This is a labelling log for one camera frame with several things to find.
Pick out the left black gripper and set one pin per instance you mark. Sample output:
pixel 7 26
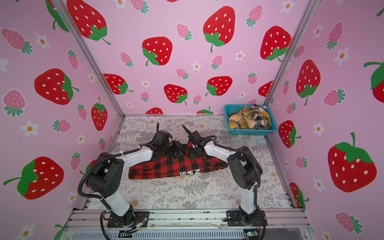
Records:
pixel 178 148

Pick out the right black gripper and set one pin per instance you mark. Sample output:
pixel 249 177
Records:
pixel 190 148

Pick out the red black plaid shirt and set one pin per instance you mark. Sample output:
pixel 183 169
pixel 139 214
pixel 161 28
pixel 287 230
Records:
pixel 183 164

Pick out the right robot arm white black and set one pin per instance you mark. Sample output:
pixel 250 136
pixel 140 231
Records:
pixel 245 169

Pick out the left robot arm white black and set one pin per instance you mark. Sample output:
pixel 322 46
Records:
pixel 102 180

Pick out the teal plastic basket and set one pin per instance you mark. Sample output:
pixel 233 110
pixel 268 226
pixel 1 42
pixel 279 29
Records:
pixel 231 109

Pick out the yellow plaid shirt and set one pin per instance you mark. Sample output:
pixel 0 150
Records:
pixel 250 118

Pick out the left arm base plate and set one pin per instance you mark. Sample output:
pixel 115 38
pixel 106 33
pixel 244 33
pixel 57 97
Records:
pixel 129 220

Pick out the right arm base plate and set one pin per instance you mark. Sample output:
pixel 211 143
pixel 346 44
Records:
pixel 240 218

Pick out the aluminium rail frame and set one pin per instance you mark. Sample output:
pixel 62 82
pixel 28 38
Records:
pixel 281 224

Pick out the left corner aluminium post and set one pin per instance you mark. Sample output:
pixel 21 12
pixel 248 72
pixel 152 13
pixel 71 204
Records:
pixel 79 40

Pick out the corner aluminium post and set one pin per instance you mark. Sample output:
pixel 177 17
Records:
pixel 79 40
pixel 296 39

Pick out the right corner aluminium post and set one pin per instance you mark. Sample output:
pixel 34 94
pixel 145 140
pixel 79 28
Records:
pixel 296 39

